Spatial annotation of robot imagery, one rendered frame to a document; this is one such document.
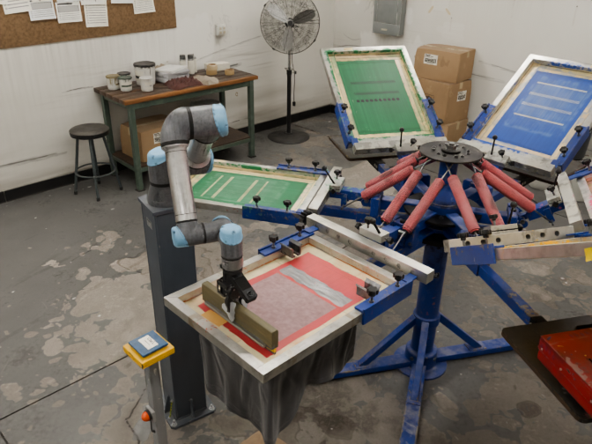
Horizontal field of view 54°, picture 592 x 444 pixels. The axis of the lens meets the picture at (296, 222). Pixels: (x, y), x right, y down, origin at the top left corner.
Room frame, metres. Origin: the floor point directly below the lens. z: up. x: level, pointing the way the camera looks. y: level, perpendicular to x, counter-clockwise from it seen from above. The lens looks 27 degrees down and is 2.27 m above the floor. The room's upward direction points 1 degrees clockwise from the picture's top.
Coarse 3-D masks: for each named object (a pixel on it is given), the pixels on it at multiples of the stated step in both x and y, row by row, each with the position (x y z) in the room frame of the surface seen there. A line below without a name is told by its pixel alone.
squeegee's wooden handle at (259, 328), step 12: (204, 288) 1.81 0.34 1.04; (216, 288) 1.79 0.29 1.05; (204, 300) 1.82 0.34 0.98; (216, 300) 1.76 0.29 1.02; (240, 312) 1.65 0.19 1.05; (252, 312) 1.65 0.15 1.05; (240, 324) 1.65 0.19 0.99; (252, 324) 1.61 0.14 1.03; (264, 324) 1.58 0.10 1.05; (264, 336) 1.56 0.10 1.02; (276, 336) 1.55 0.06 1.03
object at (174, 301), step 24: (312, 240) 2.30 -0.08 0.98; (264, 264) 2.13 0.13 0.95; (360, 264) 2.09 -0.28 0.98; (192, 288) 1.88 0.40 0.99; (192, 312) 1.73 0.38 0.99; (360, 312) 1.75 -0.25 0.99; (216, 336) 1.59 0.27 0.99; (312, 336) 1.60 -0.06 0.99; (336, 336) 1.64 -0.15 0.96; (240, 360) 1.48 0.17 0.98; (288, 360) 1.48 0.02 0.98
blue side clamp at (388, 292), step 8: (384, 288) 1.89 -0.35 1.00; (392, 288) 1.89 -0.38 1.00; (400, 288) 1.88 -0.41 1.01; (408, 288) 1.92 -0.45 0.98; (376, 296) 1.83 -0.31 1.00; (384, 296) 1.82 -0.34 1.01; (392, 296) 1.85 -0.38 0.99; (400, 296) 1.89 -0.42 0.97; (360, 304) 1.78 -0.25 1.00; (368, 304) 1.78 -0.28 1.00; (376, 304) 1.78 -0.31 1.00; (384, 304) 1.81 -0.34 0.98; (392, 304) 1.85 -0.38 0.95; (368, 312) 1.75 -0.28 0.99; (376, 312) 1.78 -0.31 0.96; (368, 320) 1.75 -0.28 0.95
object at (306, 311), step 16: (336, 288) 1.95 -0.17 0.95; (352, 288) 1.96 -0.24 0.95; (288, 304) 1.84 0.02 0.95; (304, 304) 1.84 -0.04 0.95; (320, 304) 1.84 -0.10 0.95; (352, 304) 1.85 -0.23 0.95; (272, 320) 1.74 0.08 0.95; (288, 320) 1.74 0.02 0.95; (304, 320) 1.74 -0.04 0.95; (320, 320) 1.74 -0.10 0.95; (240, 336) 1.64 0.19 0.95; (288, 336) 1.65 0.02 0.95
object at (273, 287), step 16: (304, 256) 2.20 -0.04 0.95; (272, 272) 2.07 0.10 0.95; (320, 272) 2.07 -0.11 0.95; (336, 272) 2.07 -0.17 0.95; (256, 288) 1.94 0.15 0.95; (272, 288) 1.95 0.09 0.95; (288, 288) 1.95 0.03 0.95; (304, 288) 1.95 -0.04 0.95; (256, 304) 1.84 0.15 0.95; (272, 304) 1.84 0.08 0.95
